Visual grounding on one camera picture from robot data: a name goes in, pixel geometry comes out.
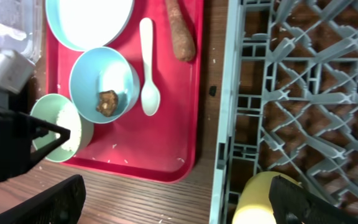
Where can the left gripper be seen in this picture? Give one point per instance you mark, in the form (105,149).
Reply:
(17,132)

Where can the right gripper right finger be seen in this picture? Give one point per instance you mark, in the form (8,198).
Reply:
(292,204)

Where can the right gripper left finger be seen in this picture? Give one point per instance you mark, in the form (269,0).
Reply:
(60,204)

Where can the white rice pile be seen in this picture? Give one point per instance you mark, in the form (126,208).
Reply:
(68,118)

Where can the green bowl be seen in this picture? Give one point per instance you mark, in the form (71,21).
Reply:
(53,103)

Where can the yellow plastic cup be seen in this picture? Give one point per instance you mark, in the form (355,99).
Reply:
(254,206)

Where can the brown food scrap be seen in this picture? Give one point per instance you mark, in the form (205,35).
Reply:
(108,102)

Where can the light blue bowl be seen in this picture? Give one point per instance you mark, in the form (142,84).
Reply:
(100,70)

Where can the white plastic spoon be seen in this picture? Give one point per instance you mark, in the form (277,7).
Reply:
(150,95)

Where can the grey dishwasher rack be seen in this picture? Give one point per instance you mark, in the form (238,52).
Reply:
(289,100)

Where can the red serving tray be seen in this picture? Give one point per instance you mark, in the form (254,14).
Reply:
(160,147)

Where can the light blue plate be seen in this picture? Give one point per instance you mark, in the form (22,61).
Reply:
(81,25)

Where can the clear plastic bin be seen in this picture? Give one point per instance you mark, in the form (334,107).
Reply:
(21,25)

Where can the small black debris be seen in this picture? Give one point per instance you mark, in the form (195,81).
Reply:
(212,91)

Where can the brown sweet potato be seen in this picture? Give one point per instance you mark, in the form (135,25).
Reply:
(182,41)

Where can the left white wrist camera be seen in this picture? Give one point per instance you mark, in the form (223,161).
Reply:
(15,71)

